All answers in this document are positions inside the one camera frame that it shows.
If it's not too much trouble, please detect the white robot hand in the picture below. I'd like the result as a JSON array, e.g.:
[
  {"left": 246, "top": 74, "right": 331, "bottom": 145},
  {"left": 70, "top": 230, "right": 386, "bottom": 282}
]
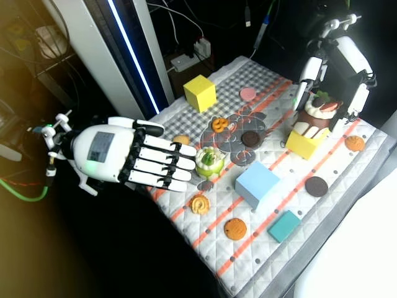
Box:
[
  {"left": 71, "top": 116, "right": 199, "bottom": 193},
  {"left": 292, "top": 35, "right": 378, "bottom": 132}
]

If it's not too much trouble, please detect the chocolate strawberry toy cake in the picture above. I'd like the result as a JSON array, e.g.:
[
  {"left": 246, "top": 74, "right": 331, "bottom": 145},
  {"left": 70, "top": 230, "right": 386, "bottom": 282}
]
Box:
[{"left": 291, "top": 89, "right": 344, "bottom": 140}]

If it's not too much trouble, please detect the yellow foam cube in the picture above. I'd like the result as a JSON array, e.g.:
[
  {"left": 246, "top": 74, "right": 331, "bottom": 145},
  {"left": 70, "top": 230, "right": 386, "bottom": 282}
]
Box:
[
  {"left": 285, "top": 127, "right": 331, "bottom": 161},
  {"left": 182, "top": 74, "right": 217, "bottom": 113}
]

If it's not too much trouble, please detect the light blue block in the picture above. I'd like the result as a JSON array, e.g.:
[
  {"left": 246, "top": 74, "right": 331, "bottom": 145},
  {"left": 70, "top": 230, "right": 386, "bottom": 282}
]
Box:
[{"left": 234, "top": 160, "right": 281, "bottom": 210}]

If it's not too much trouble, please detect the orange rosette cookie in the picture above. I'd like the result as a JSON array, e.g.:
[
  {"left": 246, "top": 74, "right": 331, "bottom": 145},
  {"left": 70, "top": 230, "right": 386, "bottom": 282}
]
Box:
[{"left": 345, "top": 135, "right": 366, "bottom": 152}]

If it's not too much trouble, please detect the white pillar with blue light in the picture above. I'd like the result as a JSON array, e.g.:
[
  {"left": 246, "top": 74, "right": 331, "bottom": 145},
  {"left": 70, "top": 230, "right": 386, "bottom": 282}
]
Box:
[{"left": 42, "top": 0, "right": 175, "bottom": 120}]

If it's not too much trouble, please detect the pink sandwich cookie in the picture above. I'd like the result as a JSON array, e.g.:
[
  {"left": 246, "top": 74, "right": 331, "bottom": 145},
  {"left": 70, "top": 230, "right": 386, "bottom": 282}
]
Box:
[{"left": 239, "top": 87, "right": 257, "bottom": 101}]

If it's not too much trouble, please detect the swirl butter cookie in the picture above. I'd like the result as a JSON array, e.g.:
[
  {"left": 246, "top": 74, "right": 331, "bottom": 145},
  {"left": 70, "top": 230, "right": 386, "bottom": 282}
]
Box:
[{"left": 189, "top": 194, "right": 211, "bottom": 215}]

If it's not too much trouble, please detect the white power strip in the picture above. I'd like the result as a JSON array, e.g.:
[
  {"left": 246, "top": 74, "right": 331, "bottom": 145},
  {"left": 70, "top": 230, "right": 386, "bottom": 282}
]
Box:
[{"left": 169, "top": 54, "right": 199, "bottom": 73}]

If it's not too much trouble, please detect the orange pretzel cookie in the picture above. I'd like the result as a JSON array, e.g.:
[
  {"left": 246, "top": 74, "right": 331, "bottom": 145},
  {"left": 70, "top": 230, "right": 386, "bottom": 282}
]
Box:
[{"left": 212, "top": 117, "right": 228, "bottom": 132}]

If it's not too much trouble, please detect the dark chocolate sandwich cookie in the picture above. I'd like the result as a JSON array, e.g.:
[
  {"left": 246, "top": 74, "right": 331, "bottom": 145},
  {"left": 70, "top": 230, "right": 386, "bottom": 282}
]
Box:
[
  {"left": 241, "top": 130, "right": 261, "bottom": 148},
  {"left": 305, "top": 176, "right": 329, "bottom": 197}
]

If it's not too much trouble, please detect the white plug adapter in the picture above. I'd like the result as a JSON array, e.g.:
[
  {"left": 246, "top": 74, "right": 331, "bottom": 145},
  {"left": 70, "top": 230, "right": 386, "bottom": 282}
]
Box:
[{"left": 194, "top": 37, "right": 212, "bottom": 58}]

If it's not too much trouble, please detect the orange chip cookie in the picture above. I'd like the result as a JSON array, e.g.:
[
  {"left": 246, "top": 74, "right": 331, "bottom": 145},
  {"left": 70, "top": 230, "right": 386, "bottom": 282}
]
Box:
[{"left": 223, "top": 217, "right": 248, "bottom": 242}]

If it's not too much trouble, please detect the teal flat foam block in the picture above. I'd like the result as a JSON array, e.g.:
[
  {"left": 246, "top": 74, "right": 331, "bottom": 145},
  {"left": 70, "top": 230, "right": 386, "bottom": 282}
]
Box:
[{"left": 267, "top": 210, "right": 302, "bottom": 243}]

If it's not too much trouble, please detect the grey quilt with bear print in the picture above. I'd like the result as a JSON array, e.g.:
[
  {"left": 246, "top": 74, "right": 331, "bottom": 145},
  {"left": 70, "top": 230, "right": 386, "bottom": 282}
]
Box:
[{"left": 145, "top": 55, "right": 389, "bottom": 298}]

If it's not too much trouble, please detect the green cable with white plug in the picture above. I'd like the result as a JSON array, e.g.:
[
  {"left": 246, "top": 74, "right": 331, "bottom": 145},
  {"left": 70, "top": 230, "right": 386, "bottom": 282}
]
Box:
[{"left": 248, "top": 0, "right": 279, "bottom": 60}]

